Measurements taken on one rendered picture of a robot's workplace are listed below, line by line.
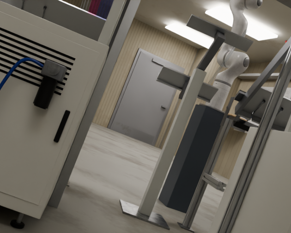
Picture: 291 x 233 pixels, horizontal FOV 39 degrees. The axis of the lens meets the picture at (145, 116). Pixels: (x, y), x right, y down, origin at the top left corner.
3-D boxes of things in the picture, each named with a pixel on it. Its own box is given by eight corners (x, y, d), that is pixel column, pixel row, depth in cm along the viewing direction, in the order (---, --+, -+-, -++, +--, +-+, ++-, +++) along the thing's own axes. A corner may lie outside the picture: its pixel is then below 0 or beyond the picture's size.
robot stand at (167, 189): (158, 199, 281) (195, 104, 283) (180, 206, 287) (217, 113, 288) (166, 206, 264) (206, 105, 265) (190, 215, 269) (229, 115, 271)
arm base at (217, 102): (194, 103, 283) (204, 78, 283) (217, 113, 288) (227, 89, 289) (206, 105, 265) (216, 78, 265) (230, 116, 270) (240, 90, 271)
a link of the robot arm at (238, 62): (220, 85, 285) (233, 53, 286) (242, 90, 272) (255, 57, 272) (210, 79, 277) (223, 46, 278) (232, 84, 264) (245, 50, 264)
